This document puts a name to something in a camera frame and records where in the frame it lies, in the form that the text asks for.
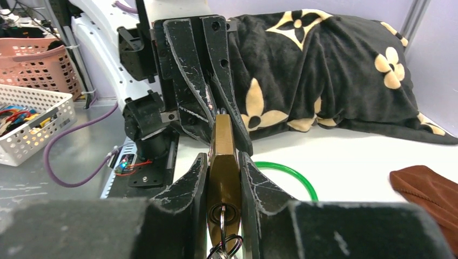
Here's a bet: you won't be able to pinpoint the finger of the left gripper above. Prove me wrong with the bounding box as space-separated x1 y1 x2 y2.
201 16 253 155
164 18 217 145

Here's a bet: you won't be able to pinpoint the black floral blanket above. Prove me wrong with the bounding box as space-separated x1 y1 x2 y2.
228 9 457 145

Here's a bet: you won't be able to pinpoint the white plastic basket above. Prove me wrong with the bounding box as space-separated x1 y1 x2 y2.
1 84 77 166

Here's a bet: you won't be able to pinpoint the brass padlock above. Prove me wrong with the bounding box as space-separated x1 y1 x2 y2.
206 114 241 256

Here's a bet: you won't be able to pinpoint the brown cloth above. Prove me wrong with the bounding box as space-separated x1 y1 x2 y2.
389 165 457 257

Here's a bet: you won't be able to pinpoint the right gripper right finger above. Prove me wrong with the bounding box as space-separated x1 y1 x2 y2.
238 152 454 258

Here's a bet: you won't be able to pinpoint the silver padlock keys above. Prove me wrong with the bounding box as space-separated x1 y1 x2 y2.
207 204 244 258

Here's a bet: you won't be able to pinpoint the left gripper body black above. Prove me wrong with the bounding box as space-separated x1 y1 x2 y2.
150 15 237 137

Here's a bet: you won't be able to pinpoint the green cable lock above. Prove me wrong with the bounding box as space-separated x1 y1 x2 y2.
255 161 319 202

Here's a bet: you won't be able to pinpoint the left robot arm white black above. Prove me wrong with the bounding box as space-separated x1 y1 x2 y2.
72 1 253 154

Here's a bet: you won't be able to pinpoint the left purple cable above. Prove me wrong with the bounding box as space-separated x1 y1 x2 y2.
43 101 120 189

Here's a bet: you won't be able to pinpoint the pink plastic basket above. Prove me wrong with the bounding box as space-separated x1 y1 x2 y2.
1 38 82 100

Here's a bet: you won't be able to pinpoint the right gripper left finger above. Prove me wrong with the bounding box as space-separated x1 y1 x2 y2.
1 153 208 258

